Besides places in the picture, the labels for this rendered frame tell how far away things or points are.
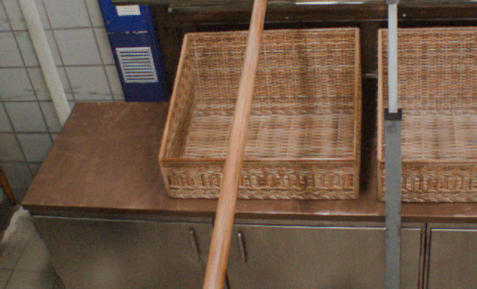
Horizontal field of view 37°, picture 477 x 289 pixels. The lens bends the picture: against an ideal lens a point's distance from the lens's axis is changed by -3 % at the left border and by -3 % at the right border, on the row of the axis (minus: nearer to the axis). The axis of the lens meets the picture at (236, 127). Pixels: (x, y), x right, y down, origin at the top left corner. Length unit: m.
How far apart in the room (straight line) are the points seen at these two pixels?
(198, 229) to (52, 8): 0.90
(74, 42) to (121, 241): 0.71
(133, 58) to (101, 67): 0.15
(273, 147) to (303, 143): 0.09
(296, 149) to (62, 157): 0.76
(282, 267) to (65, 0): 1.11
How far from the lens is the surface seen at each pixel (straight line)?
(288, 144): 2.27
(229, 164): 1.29
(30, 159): 3.02
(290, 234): 2.14
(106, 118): 2.56
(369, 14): 2.29
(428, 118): 2.34
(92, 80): 2.64
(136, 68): 2.51
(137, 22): 2.41
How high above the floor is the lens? 2.04
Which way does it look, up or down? 38 degrees down
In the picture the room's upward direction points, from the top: 10 degrees counter-clockwise
